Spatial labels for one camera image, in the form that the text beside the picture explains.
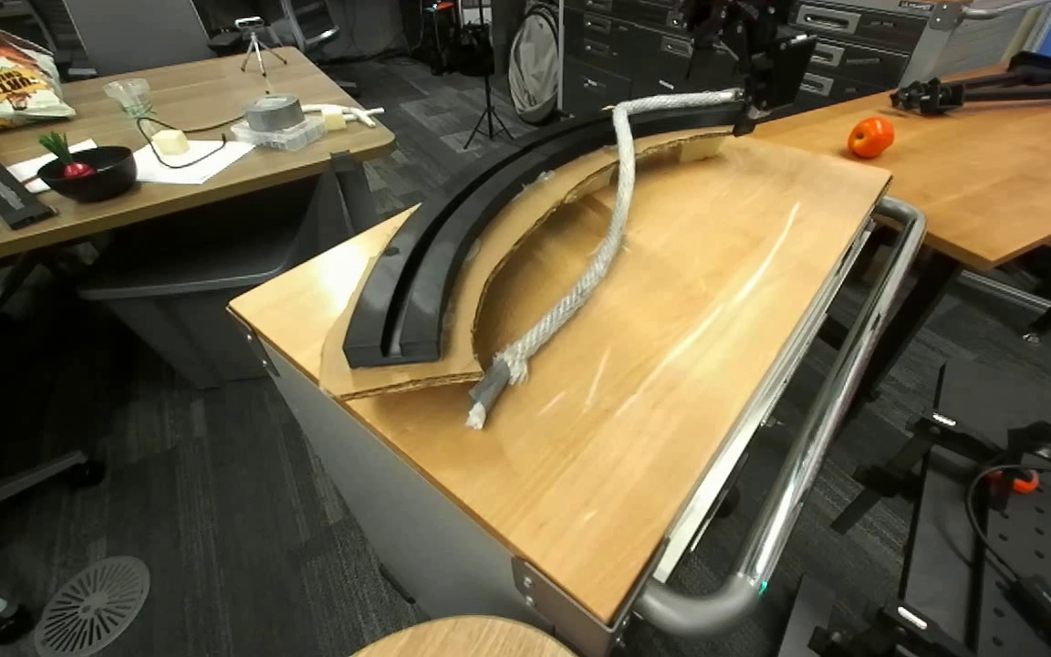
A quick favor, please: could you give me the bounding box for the white braided rope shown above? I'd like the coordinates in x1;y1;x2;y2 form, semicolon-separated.
462;85;751;433

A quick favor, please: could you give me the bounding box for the curved black board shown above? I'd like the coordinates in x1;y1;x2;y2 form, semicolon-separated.
338;98;760;372

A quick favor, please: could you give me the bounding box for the brown cardboard sheet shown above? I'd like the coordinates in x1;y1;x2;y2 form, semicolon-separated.
316;130;727;401

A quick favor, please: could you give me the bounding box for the metal cart body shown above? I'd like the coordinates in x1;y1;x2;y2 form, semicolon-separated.
260;340;614;657

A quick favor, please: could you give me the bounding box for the round wooden stool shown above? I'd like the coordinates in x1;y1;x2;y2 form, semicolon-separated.
353;618;575;657

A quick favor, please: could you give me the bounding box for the orange fruit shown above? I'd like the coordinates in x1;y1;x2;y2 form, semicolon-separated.
846;118;892;159

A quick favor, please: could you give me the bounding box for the long wooden office table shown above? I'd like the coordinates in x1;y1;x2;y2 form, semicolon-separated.
0;48;394;259

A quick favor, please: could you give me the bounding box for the black bowl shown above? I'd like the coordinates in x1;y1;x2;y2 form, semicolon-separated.
38;144;136;203

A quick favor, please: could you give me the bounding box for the chips snack bag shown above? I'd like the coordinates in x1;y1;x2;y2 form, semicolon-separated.
0;30;72;130

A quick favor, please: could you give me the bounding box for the chrome cart handle bar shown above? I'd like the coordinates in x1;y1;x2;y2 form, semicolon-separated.
633;197;928;638

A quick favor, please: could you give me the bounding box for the grey duct tape roll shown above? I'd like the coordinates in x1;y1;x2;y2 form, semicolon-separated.
245;94;301;133

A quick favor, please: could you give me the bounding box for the orange clamp handle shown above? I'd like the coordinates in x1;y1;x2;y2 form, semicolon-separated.
988;468;1040;495

